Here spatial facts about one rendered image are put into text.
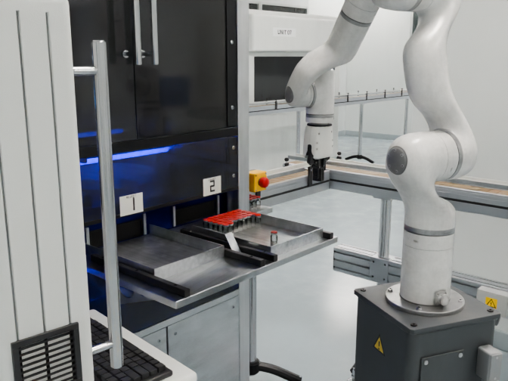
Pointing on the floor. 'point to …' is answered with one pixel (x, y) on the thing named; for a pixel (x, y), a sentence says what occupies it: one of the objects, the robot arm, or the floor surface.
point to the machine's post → (236, 200)
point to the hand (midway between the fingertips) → (318, 174)
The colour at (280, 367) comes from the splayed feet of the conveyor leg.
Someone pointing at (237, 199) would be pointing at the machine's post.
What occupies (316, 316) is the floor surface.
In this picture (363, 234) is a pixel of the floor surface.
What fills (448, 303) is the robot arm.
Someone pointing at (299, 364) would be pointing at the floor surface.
